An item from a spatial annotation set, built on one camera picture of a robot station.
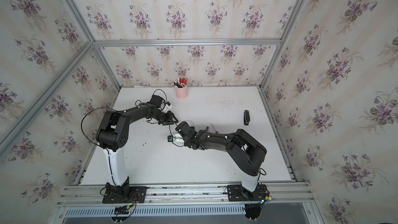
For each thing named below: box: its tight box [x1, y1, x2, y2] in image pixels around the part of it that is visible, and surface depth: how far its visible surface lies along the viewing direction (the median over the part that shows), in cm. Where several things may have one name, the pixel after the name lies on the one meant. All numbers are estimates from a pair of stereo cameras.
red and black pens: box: [173, 77, 188, 89], surface depth 110 cm
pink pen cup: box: [174, 85, 189, 100], surface depth 116 cm
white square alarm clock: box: [173, 133, 186, 144], surface depth 80 cm
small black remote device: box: [243, 109, 251, 126], surface depth 100 cm
